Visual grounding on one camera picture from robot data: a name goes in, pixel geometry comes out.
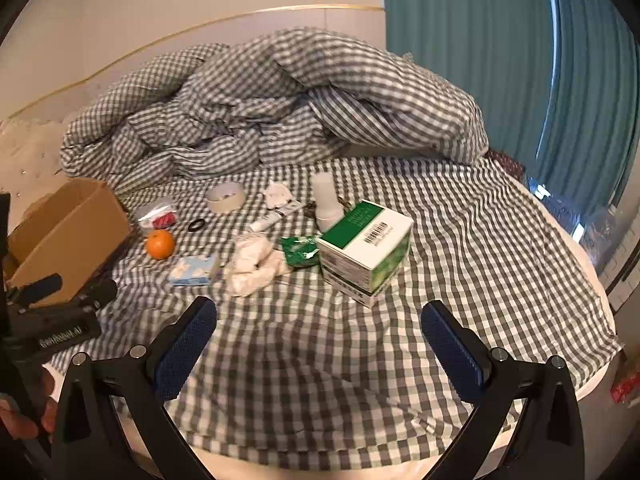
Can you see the grey gingham duvet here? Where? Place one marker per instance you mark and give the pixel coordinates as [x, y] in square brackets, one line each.
[300, 85]

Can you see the beige tape roll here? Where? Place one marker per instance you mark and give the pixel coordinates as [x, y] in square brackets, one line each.
[215, 205]

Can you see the brown cardboard box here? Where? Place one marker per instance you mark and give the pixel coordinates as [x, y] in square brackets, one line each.
[75, 230]

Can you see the person's left hand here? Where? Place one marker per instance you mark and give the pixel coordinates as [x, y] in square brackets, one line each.
[15, 420]

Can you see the dark red patterned cloth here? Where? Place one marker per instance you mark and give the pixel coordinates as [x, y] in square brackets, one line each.
[505, 161]

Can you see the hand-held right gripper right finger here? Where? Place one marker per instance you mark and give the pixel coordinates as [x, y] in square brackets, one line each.
[452, 347]

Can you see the large crumpled white tissue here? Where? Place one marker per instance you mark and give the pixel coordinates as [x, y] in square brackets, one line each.
[252, 265]

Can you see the teal curtain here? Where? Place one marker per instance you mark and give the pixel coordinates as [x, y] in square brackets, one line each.
[450, 20]

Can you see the orange fruit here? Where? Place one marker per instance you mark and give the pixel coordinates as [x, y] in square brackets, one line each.
[160, 245]

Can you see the green and white carton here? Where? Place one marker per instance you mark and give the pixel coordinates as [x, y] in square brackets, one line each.
[367, 255]

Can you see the small crumpled white paper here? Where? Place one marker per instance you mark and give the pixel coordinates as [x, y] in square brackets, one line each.
[276, 194]

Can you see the white tube with rabbit print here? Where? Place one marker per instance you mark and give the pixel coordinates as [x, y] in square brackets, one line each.
[275, 217]

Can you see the clear bag with red item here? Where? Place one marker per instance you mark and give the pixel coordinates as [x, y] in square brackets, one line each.
[157, 216]

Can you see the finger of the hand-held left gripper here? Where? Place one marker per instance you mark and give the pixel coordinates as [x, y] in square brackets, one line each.
[97, 294]
[42, 284]

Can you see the white plastic bottle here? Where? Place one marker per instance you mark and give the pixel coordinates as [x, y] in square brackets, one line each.
[327, 200]

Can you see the red packet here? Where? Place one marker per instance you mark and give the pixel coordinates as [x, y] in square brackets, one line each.
[627, 389]

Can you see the grey gingham bed sheet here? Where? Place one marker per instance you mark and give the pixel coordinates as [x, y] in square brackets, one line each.
[475, 240]

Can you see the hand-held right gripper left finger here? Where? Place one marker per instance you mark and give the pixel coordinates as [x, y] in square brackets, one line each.
[186, 347]

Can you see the blue tissue pack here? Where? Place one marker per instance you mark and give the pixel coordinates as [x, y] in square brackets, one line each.
[192, 271]

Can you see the green snack packet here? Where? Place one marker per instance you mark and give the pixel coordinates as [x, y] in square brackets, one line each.
[297, 252]

